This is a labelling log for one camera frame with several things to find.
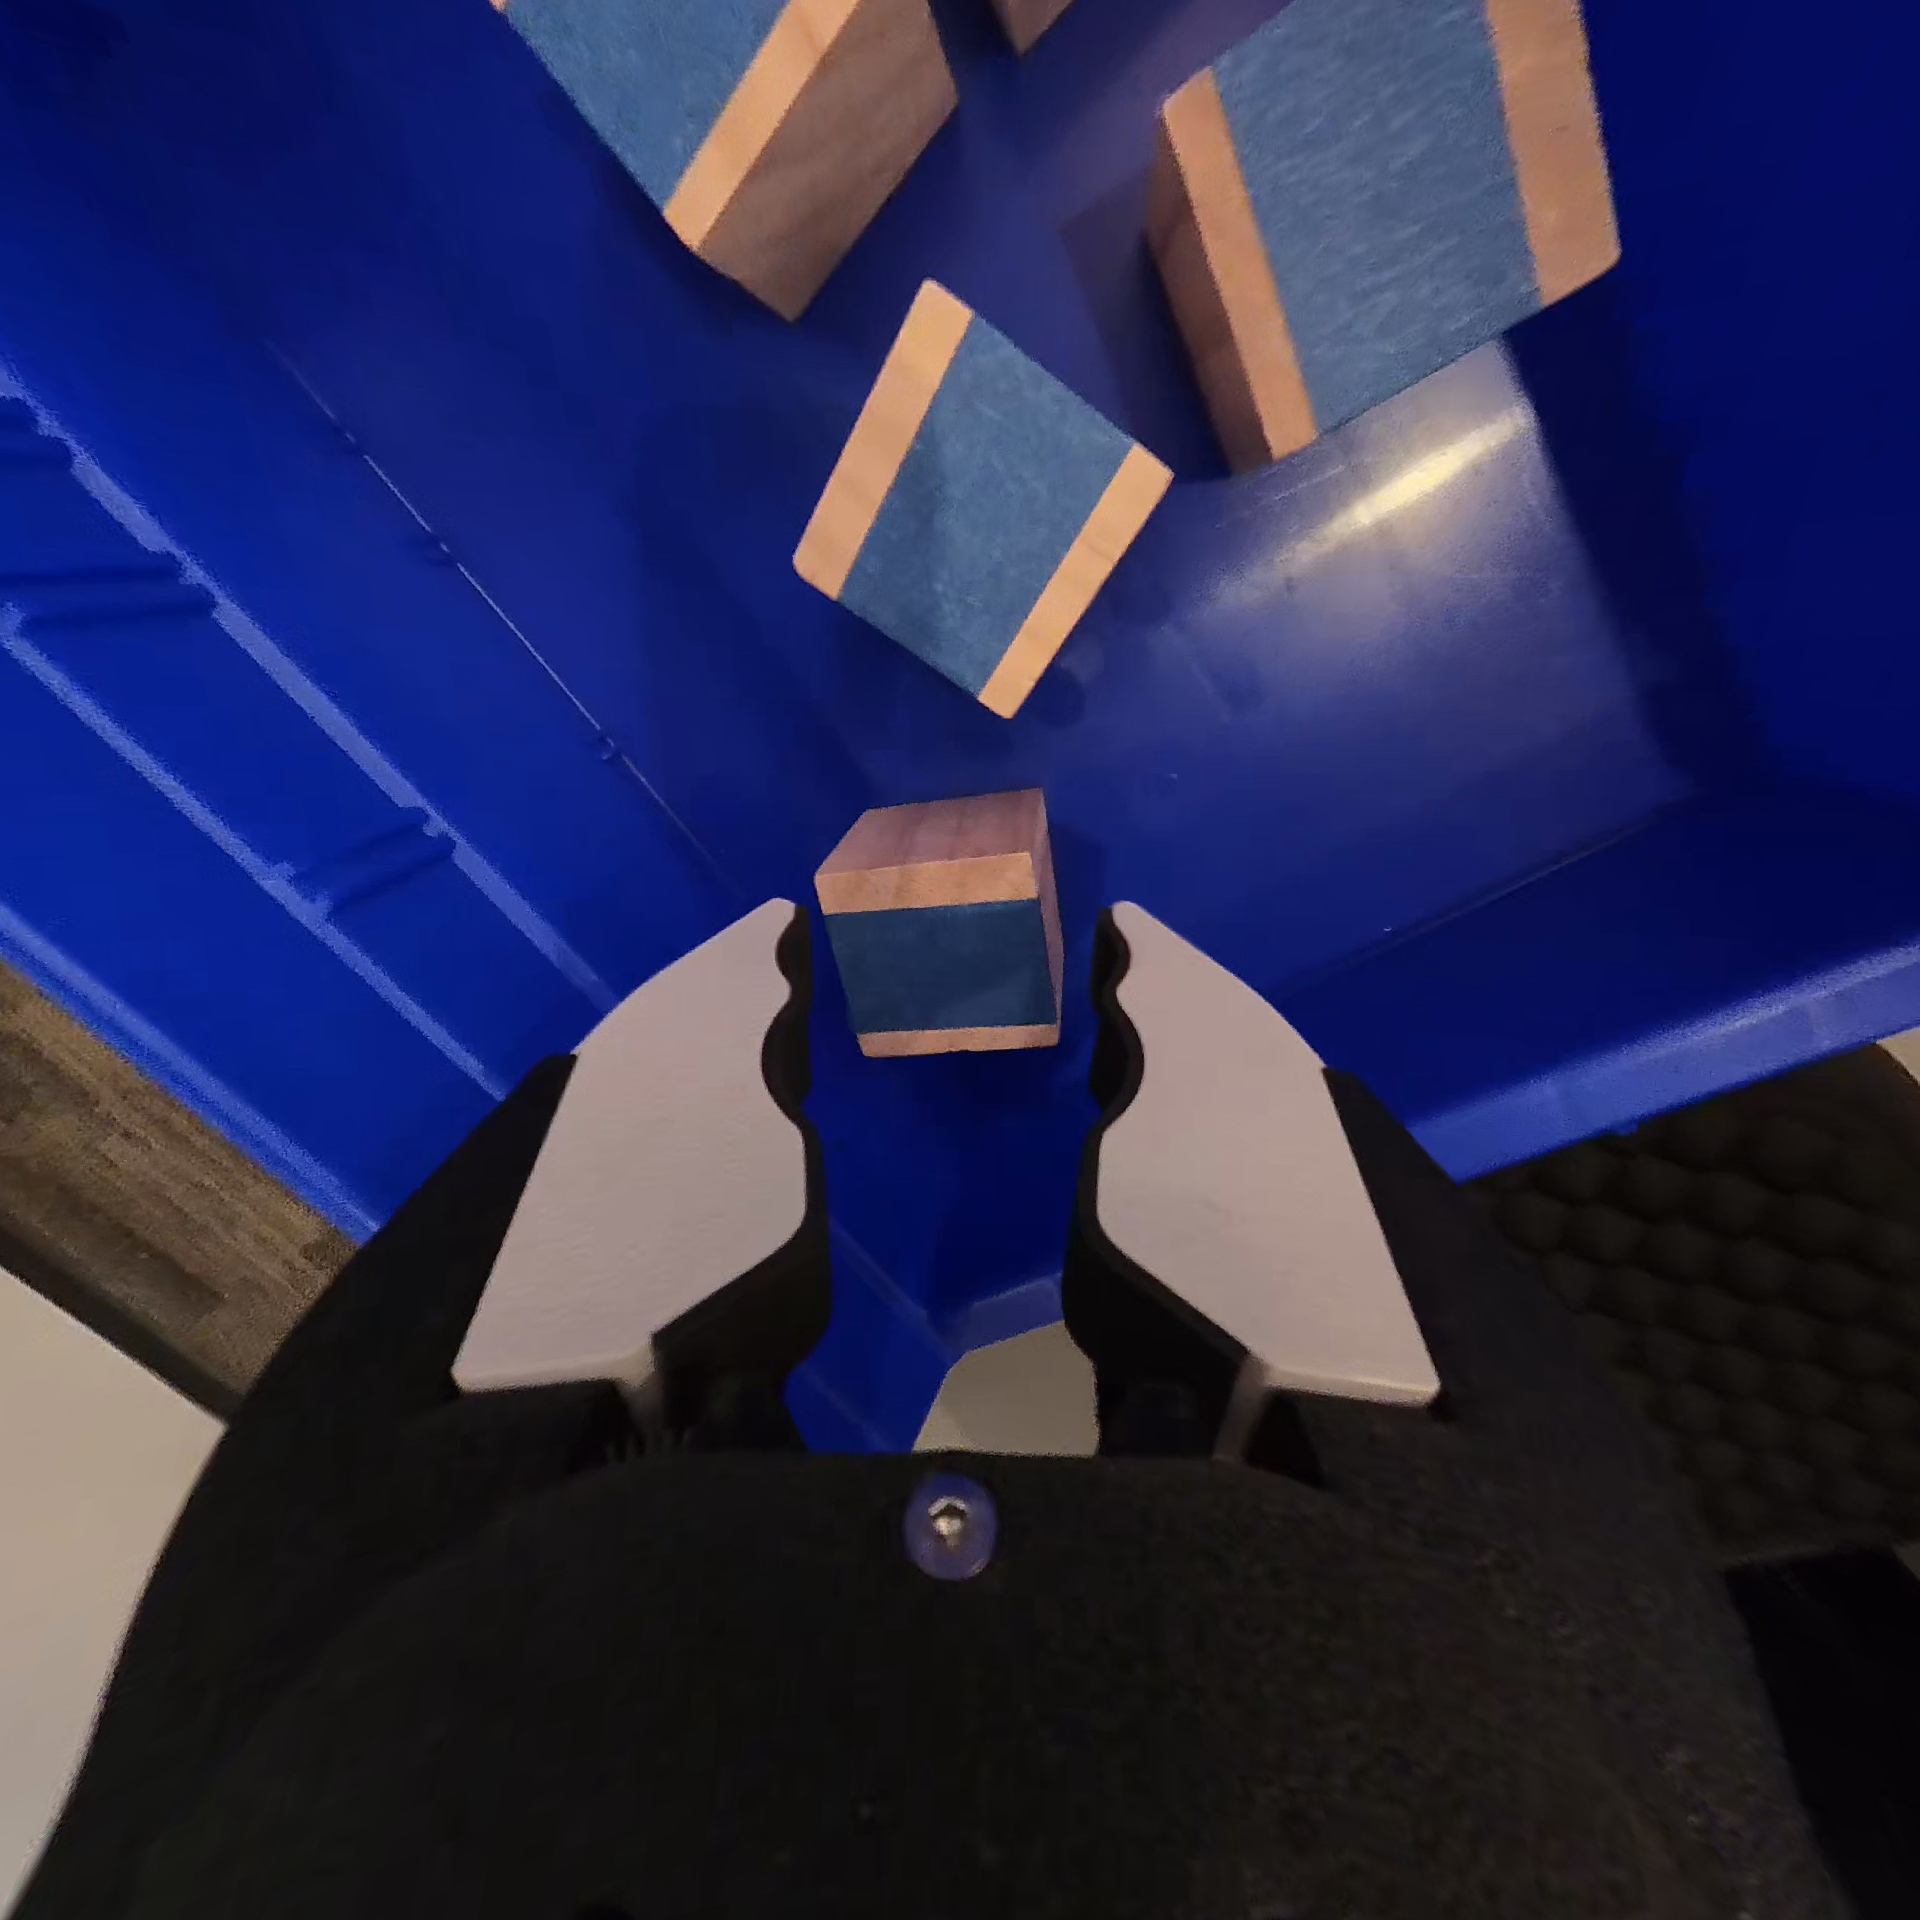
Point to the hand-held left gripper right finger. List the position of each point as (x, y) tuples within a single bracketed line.
[(1245, 1195)]

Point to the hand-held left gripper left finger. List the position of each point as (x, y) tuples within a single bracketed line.
[(648, 1186)]

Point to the black textured pad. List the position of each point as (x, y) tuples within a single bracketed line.
[(1723, 1315)]

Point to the blue plastic bin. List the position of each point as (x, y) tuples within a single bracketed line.
[(452, 451)]

